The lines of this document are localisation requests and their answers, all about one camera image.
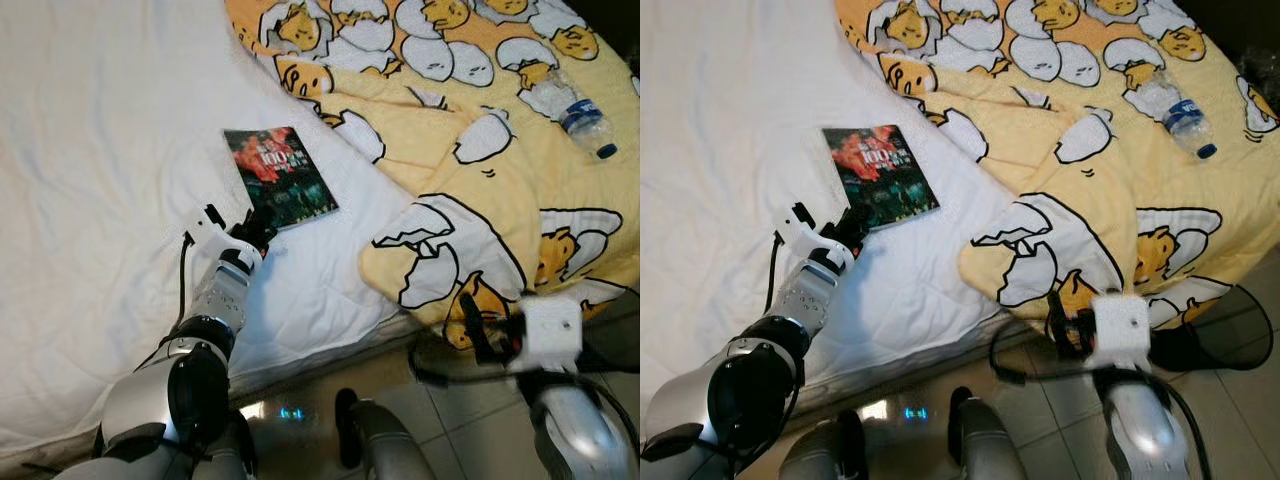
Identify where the white bed mattress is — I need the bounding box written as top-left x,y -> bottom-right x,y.
640,0 -> 1021,441
0,0 -> 421,471

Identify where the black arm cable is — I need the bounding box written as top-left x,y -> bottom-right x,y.
990,320 -> 1101,386
765,232 -> 786,316
178,230 -> 196,321
408,335 -> 531,389

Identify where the dark-covered book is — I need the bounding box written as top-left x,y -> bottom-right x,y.
822,124 -> 941,233
223,126 -> 339,233

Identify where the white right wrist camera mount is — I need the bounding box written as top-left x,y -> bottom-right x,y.
1088,292 -> 1153,369
508,297 -> 584,373

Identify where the grey robot leg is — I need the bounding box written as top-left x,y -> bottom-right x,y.
335,388 -> 433,480
780,410 -> 866,480
945,388 -> 1036,480
215,410 -> 263,480

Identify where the grey left robot leg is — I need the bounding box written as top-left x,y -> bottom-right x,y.
215,410 -> 263,480
780,410 -> 866,480

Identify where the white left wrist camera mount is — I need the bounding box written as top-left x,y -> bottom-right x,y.
778,203 -> 859,271
185,205 -> 263,269

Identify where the grey right robot leg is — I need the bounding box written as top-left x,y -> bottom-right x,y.
335,388 -> 433,480
945,388 -> 1036,480

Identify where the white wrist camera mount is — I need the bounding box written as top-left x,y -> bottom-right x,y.
1088,292 -> 1153,369
778,203 -> 859,271
508,297 -> 584,373
185,205 -> 263,269

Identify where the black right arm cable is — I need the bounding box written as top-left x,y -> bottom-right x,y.
990,320 -> 1101,386
408,335 -> 531,389

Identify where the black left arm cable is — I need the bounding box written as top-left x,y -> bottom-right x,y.
765,232 -> 786,316
178,230 -> 196,321

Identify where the yellow egg-print blanket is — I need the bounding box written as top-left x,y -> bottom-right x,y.
225,0 -> 641,351
835,0 -> 1280,336

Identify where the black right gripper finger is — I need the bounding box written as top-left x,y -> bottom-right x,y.
458,293 -> 491,363
1045,290 -> 1073,353

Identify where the clear plastic water bottle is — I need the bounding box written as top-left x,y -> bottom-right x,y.
518,68 -> 619,161
1125,68 -> 1219,161

